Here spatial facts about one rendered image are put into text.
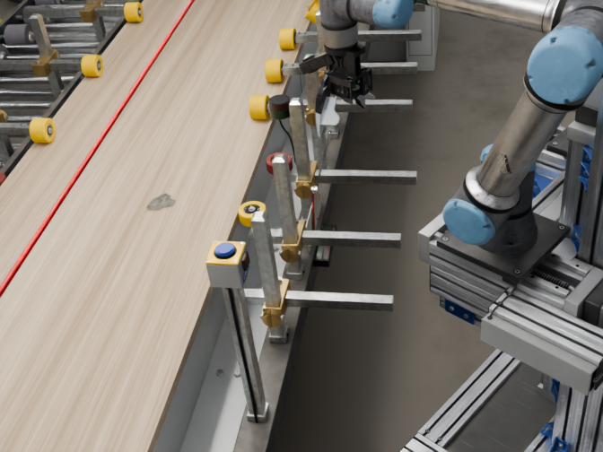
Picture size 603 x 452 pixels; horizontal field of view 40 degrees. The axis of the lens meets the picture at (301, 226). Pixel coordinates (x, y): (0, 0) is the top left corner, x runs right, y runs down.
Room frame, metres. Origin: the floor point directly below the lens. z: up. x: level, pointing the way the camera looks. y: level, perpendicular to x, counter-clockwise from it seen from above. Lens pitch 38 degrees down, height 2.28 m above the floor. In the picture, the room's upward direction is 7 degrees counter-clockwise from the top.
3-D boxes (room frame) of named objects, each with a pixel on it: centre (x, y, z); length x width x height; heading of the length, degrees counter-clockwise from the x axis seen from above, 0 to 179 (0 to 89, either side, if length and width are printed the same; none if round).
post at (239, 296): (1.30, 0.16, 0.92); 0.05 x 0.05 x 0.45; 76
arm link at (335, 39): (1.57, -0.13, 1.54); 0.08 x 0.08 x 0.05
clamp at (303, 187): (2.06, -0.03, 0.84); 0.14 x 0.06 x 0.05; 166
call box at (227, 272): (1.30, 0.16, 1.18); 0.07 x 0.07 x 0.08; 76
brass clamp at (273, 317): (1.57, 0.09, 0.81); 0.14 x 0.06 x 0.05; 166
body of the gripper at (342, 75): (1.56, -0.13, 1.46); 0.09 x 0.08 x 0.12; 42
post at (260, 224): (1.55, 0.10, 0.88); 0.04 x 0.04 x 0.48; 76
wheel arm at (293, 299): (1.57, 0.00, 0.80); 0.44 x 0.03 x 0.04; 76
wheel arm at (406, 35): (2.79, -0.28, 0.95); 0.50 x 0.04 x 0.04; 76
